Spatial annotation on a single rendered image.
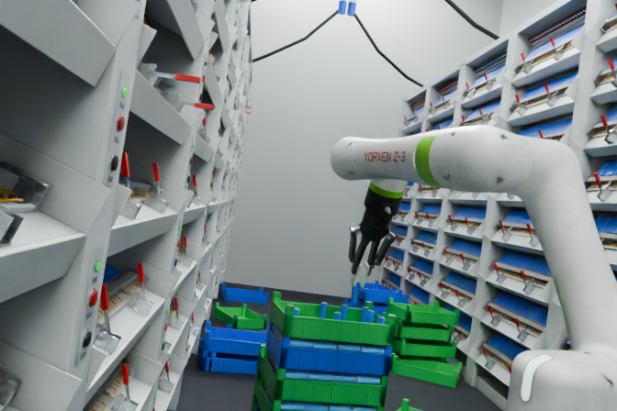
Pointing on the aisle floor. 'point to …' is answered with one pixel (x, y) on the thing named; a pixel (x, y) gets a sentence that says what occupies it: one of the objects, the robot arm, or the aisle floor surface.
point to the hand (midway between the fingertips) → (360, 273)
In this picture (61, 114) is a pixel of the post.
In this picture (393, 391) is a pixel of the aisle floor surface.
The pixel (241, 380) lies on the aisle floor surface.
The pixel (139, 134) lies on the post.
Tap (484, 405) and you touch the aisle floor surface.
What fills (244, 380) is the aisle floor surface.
